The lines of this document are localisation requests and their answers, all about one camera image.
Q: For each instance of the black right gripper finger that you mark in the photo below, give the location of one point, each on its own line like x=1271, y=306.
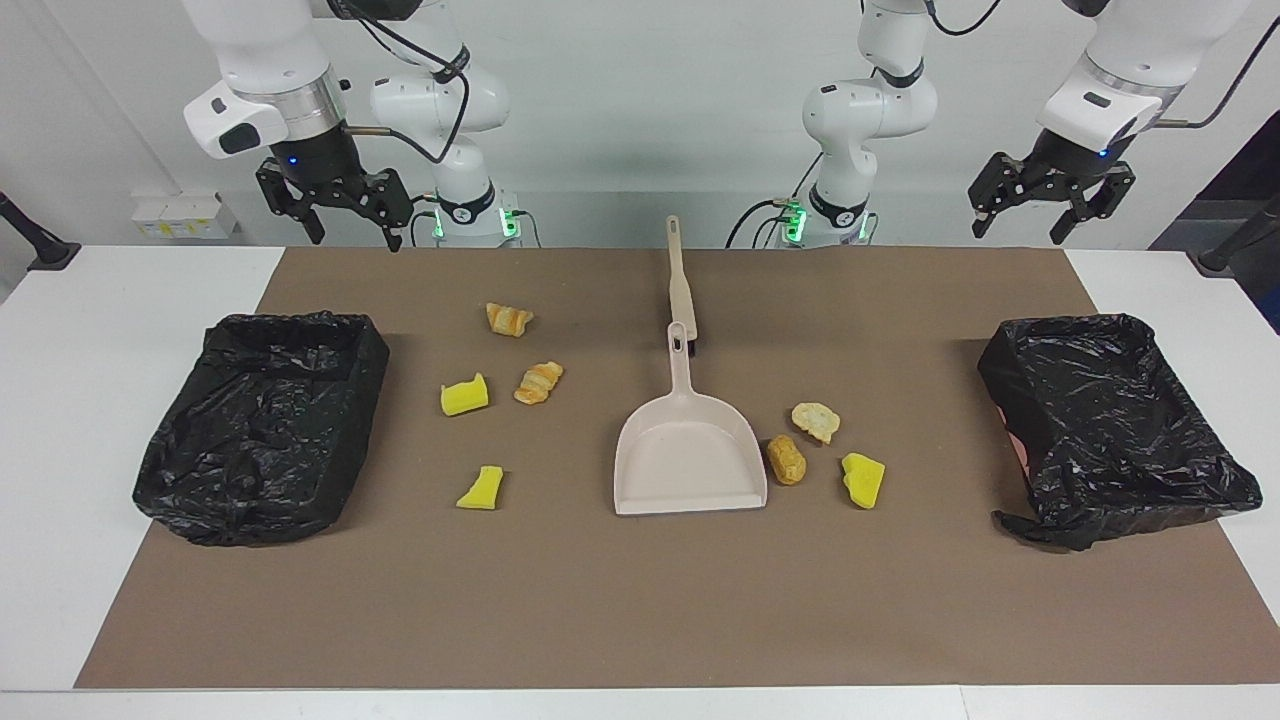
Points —
x=283, y=190
x=392, y=200

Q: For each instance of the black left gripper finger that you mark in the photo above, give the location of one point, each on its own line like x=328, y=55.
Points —
x=1005, y=178
x=1100, y=195

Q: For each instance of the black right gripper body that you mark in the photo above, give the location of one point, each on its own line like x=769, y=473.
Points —
x=330, y=170

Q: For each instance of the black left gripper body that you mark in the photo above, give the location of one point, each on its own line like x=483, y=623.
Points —
x=1065, y=165

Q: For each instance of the striped croissant piece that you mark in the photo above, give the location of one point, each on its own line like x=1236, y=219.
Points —
x=539, y=383
x=509, y=320

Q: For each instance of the beige hand brush black bristles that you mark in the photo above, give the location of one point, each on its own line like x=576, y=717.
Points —
x=680, y=290

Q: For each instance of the pale bread piece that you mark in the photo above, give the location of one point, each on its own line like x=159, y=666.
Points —
x=815, y=421

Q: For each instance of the brown oval bread roll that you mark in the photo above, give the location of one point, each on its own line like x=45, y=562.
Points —
x=787, y=460

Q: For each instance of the beige plastic dustpan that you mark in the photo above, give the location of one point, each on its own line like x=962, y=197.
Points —
x=690, y=460

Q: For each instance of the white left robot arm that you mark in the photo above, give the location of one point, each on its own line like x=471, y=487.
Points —
x=870, y=110

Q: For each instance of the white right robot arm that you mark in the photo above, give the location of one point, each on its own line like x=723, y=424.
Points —
x=260, y=50

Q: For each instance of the black bag lined pink bin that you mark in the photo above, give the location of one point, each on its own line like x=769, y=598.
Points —
x=1110, y=430

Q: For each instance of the notched yellow sponge chunk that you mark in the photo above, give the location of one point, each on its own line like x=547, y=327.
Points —
x=465, y=398

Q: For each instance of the small yellow sponge wedge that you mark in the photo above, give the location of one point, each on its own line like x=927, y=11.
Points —
x=482, y=490

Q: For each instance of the brown paper table mat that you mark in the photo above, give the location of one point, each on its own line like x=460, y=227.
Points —
x=640, y=600

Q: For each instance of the white wall socket box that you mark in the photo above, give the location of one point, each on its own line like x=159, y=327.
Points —
x=185, y=215

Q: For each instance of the black camera stand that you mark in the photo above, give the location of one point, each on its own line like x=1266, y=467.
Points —
x=1240, y=240
x=20, y=215

